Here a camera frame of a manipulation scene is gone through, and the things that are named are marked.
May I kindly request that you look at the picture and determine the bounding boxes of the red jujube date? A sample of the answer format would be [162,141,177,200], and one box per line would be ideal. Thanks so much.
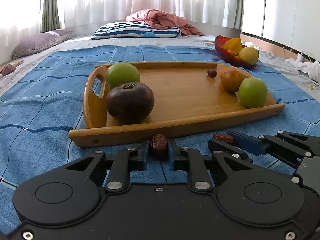
[213,133,234,145]
[207,69,217,79]
[151,134,167,152]

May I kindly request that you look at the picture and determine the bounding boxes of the large green apple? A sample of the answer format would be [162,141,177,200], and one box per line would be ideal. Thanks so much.
[238,77,267,108]

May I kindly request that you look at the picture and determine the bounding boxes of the dark purple persimmon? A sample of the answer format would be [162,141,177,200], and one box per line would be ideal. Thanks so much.
[106,82,155,124]

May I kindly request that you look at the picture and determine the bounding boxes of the large orange fruit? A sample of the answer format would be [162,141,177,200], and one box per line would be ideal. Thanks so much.
[220,70,246,93]

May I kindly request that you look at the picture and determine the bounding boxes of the small green apple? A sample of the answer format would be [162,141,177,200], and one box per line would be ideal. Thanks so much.
[106,62,140,89]

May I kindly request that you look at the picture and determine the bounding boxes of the wooden serving tray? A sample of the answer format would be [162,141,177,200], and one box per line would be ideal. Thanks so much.
[68,61,285,147]

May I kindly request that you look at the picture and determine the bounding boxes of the white crumpled cloth right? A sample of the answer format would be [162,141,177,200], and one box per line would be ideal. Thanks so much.
[259,51,319,83]

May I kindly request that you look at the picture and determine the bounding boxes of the yellow pear in bowl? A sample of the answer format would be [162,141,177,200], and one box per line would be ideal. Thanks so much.
[238,47,259,65]

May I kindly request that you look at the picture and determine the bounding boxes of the small oranges in bowl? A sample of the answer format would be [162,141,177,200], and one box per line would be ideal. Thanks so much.
[227,50,241,60]

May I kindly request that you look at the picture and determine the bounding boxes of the yellow starfruit in bowl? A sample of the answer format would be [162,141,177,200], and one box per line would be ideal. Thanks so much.
[222,37,242,55]

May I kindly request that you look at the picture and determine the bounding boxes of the red glass fruit bowl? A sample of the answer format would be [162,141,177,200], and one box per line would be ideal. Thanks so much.
[214,35,257,69]

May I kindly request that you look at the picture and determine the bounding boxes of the blue checked bed cover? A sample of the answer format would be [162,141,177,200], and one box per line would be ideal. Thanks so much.
[1,45,319,233]

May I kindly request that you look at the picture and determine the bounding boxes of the blue striped pillow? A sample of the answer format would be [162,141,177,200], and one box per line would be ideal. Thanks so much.
[92,22,181,40]

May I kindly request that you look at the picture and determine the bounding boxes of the pink crumpled blanket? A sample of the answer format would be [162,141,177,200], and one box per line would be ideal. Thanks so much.
[125,9,204,36]

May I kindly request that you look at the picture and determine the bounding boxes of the white sheer curtain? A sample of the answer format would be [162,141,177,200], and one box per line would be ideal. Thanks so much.
[1,0,243,48]

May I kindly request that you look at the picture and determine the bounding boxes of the purple pillow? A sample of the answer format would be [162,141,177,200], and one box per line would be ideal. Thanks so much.
[11,29,72,60]

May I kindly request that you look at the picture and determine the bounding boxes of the crumpled clothes left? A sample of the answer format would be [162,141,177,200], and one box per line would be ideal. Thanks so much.
[0,60,23,77]

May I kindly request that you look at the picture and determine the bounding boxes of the green curtain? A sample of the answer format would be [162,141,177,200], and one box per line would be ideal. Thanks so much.
[41,0,60,33]

